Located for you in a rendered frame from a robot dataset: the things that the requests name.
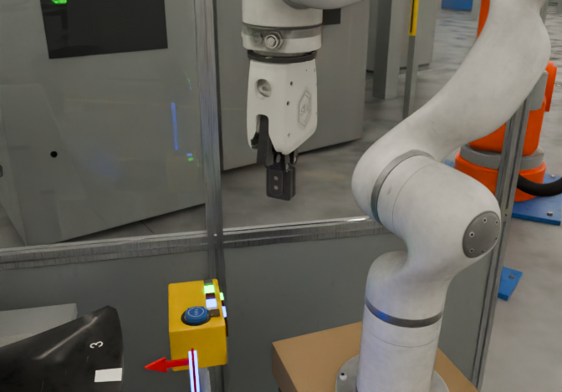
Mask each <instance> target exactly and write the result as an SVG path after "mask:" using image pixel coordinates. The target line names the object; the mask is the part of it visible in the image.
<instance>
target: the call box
mask: <svg viewBox="0 0 562 392"><path fill-rule="evenodd" d="M212 281H213V287H214V293H215V299H216V303H217V306H216V307H209V308H208V307H207V300H206V295H205V288H204V282H203V280H201V281H194V282H185V283H171V284H169V285H168V318H169V339H170V348H171V360H174V359H187V358H189V352H190V351H191V348H194V351H197V368H205V367H211V366H217V365H224V364H226V363H227V340H226V324H225V320H224V315H223V310H222V301H221V296H220V291H219V286H218V281H217V279H213V280H212ZM196 306H199V307H202V306H204V308H205V309H206V310H207V318H206V319H205V320H204V321H202V322H200V323H190V322H187V321H186V319H185V312H186V311H187V309H188V308H191V307H196ZM218 308H219V310H220V317H213V318H211V316H210V310H211V309H218ZM172 369H173V371H180V370H187V369H190V365H185V366H178V367H172Z"/></svg>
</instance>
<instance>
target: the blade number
mask: <svg viewBox="0 0 562 392"><path fill-rule="evenodd" d="M103 349H106V337H103V338H99V339H93V340H90V341H86V342H85V352H86V353H89V352H94V351H99V350H103Z"/></svg>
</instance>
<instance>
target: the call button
mask: <svg viewBox="0 0 562 392"><path fill-rule="evenodd" d="M206 318H207V310H206V309H205V308H204V306H202V307H199V306H196V307H191V308H188V309H187V311H186V312H185V319H186V321H187V322H190V323H200V322H202V321H204V320H205V319H206Z"/></svg>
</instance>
